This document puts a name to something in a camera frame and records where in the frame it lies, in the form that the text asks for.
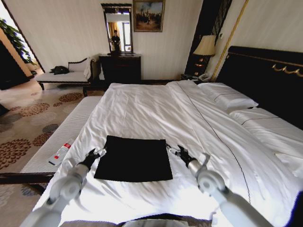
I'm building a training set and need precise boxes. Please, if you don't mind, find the black cloth garment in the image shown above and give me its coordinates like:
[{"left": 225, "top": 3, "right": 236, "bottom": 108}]
[{"left": 93, "top": 135, "right": 173, "bottom": 183}]

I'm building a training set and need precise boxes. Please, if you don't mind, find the white ribbed bed bench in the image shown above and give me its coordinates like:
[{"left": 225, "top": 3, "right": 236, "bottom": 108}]
[{"left": 0, "top": 96, "right": 102, "bottom": 192}]

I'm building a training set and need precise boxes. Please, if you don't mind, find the white bed duvet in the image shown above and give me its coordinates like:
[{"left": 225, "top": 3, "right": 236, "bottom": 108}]
[{"left": 33, "top": 80, "right": 303, "bottom": 227}]

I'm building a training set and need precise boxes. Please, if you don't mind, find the white bottle with red label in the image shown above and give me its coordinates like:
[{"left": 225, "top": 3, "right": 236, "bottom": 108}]
[{"left": 48, "top": 139, "right": 74, "bottom": 166}]

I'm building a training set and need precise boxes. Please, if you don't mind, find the small white pillow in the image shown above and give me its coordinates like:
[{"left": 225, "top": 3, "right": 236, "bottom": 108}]
[{"left": 197, "top": 82, "right": 259, "bottom": 114}]

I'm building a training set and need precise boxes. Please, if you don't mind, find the dark nightstand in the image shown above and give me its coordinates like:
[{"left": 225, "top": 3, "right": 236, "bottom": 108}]
[{"left": 180, "top": 73, "right": 202, "bottom": 84}]

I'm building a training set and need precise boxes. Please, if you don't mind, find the white telephone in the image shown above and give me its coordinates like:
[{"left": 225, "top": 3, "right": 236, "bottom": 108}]
[{"left": 198, "top": 72, "right": 212, "bottom": 82}]

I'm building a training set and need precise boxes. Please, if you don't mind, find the white chaise longue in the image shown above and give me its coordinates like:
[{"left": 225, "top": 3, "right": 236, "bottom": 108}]
[{"left": 36, "top": 57, "right": 96, "bottom": 91}]

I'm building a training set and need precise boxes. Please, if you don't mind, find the white draped cloth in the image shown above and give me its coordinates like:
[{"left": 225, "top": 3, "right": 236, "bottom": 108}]
[{"left": 83, "top": 56, "right": 96, "bottom": 80}]

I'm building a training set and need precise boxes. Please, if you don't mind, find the dark wooden dresser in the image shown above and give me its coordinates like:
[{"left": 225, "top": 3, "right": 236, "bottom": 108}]
[{"left": 98, "top": 53, "right": 142, "bottom": 87}]

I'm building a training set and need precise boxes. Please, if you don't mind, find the large white pillow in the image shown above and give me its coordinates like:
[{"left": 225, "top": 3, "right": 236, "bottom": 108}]
[{"left": 228, "top": 107, "right": 303, "bottom": 177}]

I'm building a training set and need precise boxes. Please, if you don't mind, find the black bag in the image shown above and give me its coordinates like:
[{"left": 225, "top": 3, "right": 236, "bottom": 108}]
[{"left": 50, "top": 65, "right": 70, "bottom": 75}]

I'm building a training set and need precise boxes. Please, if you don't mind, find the cream shade table lamp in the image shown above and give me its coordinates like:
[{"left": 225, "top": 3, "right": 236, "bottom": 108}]
[{"left": 192, "top": 35, "right": 217, "bottom": 72}]

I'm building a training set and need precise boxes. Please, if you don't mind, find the dark headboard with gold trim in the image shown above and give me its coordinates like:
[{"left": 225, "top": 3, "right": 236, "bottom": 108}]
[{"left": 216, "top": 45, "right": 303, "bottom": 131}]

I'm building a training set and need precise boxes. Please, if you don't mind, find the person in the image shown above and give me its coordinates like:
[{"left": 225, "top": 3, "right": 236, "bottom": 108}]
[{"left": 111, "top": 30, "right": 122, "bottom": 52}]

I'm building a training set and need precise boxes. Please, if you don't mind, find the dark low cabinet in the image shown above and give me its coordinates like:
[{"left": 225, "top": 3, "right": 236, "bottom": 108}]
[{"left": 0, "top": 39, "right": 31, "bottom": 91}]

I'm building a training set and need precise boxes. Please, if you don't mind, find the gold framed painting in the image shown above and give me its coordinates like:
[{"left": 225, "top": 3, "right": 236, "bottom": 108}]
[{"left": 132, "top": 0, "right": 165, "bottom": 33}]

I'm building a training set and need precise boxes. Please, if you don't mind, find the green leafy plant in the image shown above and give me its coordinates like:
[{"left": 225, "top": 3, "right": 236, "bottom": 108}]
[{"left": 0, "top": 18, "right": 36, "bottom": 65}]

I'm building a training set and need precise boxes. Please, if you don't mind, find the dark framed wall mirror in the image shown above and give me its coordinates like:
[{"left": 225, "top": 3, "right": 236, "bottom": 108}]
[{"left": 100, "top": 3, "right": 134, "bottom": 55}]

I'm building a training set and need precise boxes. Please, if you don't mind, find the gold wall trim strip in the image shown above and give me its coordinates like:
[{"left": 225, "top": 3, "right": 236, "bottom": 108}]
[{"left": 211, "top": 0, "right": 250, "bottom": 81}]

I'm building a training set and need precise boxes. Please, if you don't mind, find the dark wooden wall panel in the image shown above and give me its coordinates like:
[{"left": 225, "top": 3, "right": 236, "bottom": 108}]
[{"left": 184, "top": 0, "right": 233, "bottom": 75}]

